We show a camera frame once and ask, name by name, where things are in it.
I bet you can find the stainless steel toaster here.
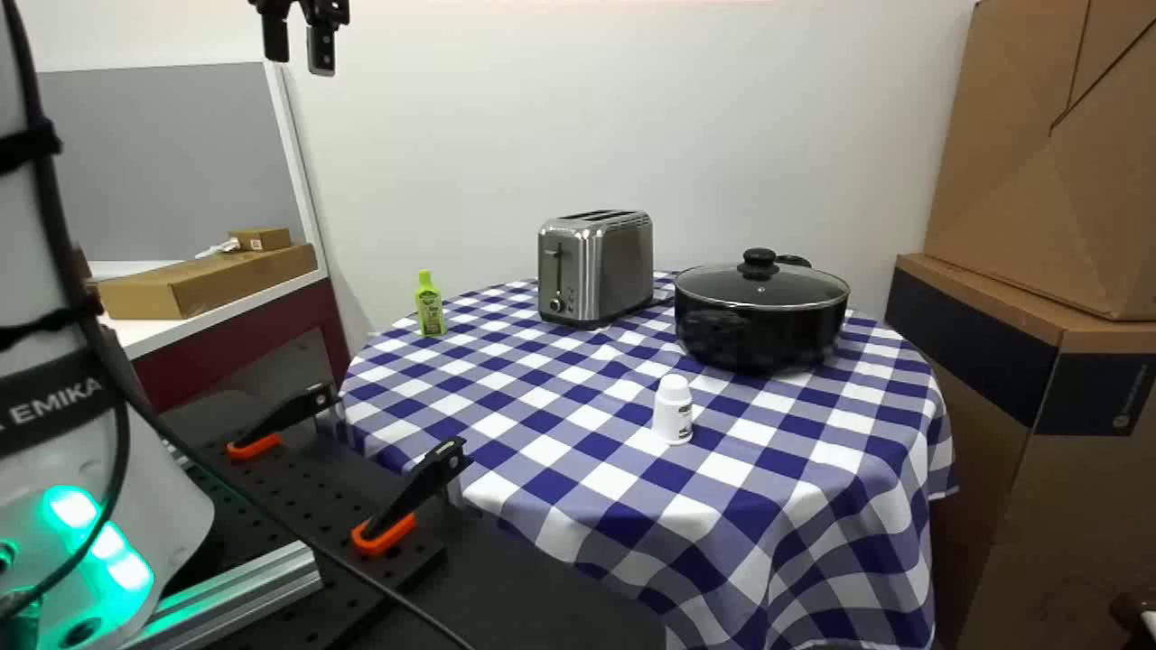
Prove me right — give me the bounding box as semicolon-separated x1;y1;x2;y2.
534;207;656;330

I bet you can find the grey partition panel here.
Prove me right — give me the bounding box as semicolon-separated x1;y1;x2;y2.
34;61;319;264

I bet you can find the small cardboard piece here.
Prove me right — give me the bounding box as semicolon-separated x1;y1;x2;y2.
195;224;297;264

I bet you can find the flat brown cardboard box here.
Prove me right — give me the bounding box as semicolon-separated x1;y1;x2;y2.
95;244;321;322

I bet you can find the green plastic bottle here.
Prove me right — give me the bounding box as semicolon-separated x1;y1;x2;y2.
412;266;451;343

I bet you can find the white desk with red front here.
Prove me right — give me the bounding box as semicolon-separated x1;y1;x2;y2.
87;257;353;418

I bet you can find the black orange spring clamp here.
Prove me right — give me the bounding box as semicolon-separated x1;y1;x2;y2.
348;437;473;565
224;378;342;466

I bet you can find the blue white checkered tablecloth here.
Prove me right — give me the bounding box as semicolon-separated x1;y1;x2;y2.
339;270;966;650

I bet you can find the black perforated breadboard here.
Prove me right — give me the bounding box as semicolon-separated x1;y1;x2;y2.
155;395;451;650

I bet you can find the glass pot lid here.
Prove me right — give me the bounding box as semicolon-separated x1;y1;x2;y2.
673;247;852;315

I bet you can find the small white bottle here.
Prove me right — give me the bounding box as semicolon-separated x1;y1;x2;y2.
651;371;696;447

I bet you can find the black cooking pot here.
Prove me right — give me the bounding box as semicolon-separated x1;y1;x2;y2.
673;264;852;376

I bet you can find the large plain cardboard box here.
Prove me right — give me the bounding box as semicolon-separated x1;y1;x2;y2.
920;0;1156;327

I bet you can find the cardboard box with blue band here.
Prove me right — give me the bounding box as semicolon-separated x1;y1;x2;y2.
886;252;1156;650

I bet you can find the aluminium extrusion rail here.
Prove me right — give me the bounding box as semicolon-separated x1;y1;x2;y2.
127;538;329;650

